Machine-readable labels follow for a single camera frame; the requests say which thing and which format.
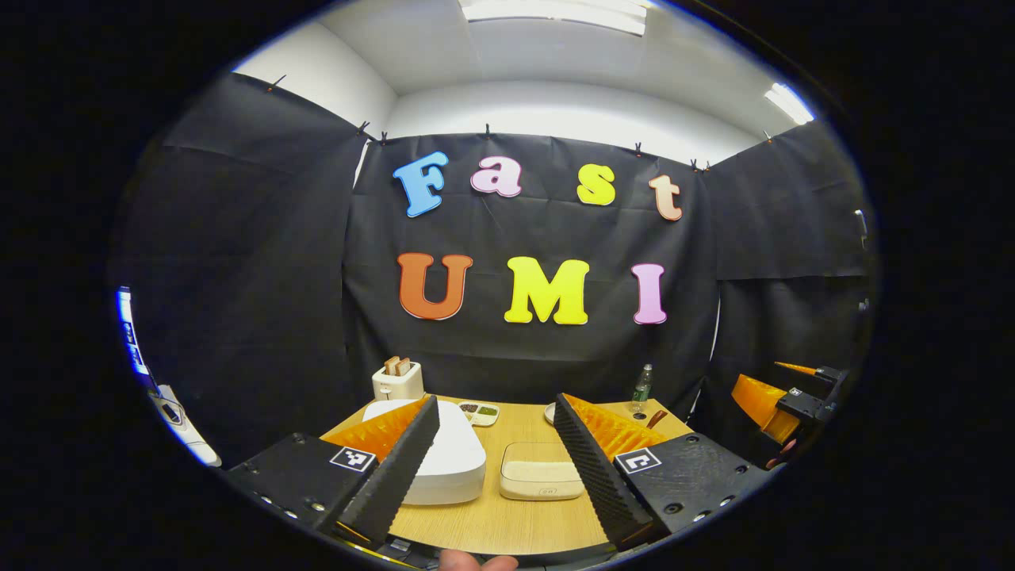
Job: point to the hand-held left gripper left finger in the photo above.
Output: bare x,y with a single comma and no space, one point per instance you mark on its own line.
396,476

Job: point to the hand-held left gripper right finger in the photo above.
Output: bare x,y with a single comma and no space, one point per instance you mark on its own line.
595,476

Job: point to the white rice cooker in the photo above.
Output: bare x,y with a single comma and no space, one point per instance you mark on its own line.
452,460

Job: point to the blue white sign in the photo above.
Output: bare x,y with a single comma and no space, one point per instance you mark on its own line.
131,333

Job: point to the clear water bottle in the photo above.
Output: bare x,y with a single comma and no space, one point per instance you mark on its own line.
642,388

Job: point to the brown wooden spoon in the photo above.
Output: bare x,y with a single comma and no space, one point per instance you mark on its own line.
658,419

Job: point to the white device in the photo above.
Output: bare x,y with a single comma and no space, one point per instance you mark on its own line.
186,432

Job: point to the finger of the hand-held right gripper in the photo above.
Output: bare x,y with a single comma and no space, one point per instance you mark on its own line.
825,374
761,400

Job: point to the white rice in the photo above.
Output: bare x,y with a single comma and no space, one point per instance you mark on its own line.
543,469

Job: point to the white round plate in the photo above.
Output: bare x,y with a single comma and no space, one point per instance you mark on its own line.
549,412

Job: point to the white divided condiment dish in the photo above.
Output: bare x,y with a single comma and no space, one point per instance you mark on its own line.
478,412

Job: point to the clear plastic container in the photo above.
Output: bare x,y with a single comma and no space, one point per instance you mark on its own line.
543,488

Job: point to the large ceiling light panel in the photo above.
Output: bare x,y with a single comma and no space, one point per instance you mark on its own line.
555,9

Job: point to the white toaster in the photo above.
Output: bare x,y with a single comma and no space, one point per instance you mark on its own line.
392,387

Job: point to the small ceiling light panel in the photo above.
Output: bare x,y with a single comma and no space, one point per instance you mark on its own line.
789,103

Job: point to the toast bread slice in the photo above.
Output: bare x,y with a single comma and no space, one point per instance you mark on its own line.
391,365
404,367

